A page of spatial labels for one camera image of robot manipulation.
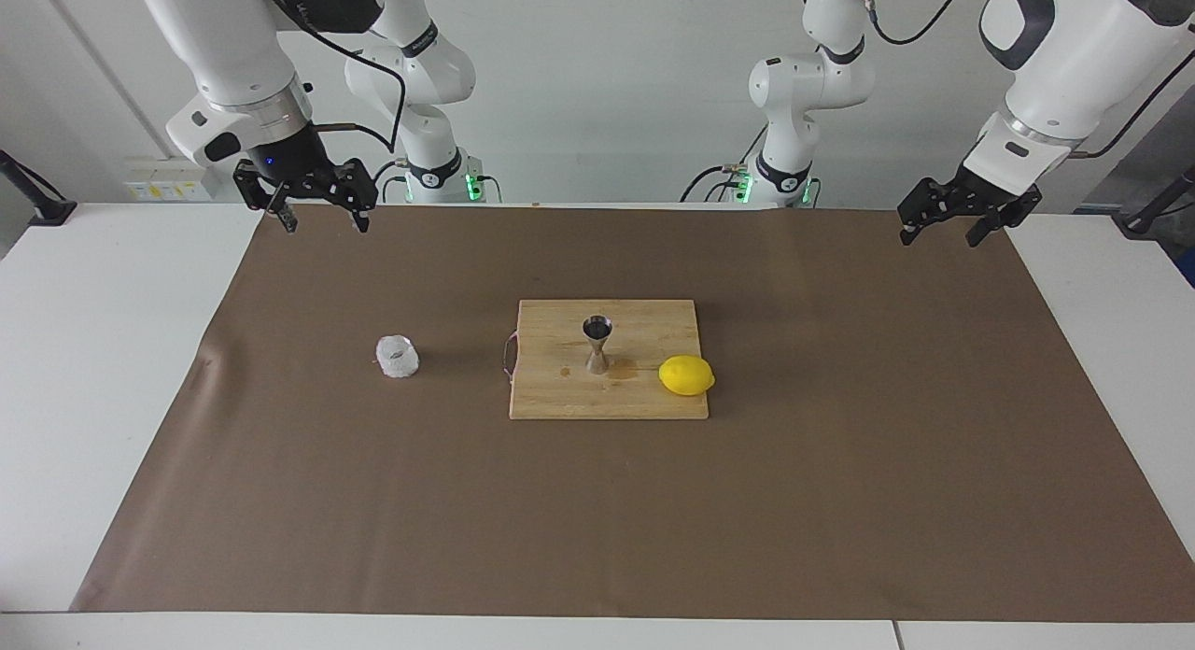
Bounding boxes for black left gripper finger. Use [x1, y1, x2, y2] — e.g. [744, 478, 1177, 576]
[897, 177, 950, 248]
[965, 189, 1044, 250]

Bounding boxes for wooden cutting board, metal handle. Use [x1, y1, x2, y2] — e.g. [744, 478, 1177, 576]
[502, 299, 710, 421]

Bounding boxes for dark grey panel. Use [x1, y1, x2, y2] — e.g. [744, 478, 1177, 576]
[1072, 76, 1195, 218]

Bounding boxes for yellow lemon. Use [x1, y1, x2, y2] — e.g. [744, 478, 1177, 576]
[658, 355, 717, 397]

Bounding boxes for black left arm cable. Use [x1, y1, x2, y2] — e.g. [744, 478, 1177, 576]
[859, 0, 1195, 162]

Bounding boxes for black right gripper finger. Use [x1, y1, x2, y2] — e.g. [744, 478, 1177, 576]
[232, 160, 301, 235]
[327, 159, 380, 234]

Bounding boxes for black base cable bundle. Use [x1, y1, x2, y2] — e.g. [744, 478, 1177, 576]
[680, 118, 771, 205]

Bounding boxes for brown paper table mat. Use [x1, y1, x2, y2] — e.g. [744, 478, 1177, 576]
[70, 205, 1195, 623]

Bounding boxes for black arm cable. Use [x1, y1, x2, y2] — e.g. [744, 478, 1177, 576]
[859, 0, 1195, 162]
[257, 0, 409, 184]

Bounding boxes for steel double jigger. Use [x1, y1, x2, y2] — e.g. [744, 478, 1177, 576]
[582, 315, 615, 375]

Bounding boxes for clear textured glass cup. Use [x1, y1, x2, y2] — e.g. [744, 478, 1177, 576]
[374, 333, 421, 380]

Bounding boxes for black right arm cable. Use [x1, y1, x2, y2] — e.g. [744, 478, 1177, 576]
[257, 0, 409, 184]

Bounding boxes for white wall socket box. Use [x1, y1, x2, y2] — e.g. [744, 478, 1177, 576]
[124, 157, 212, 204]

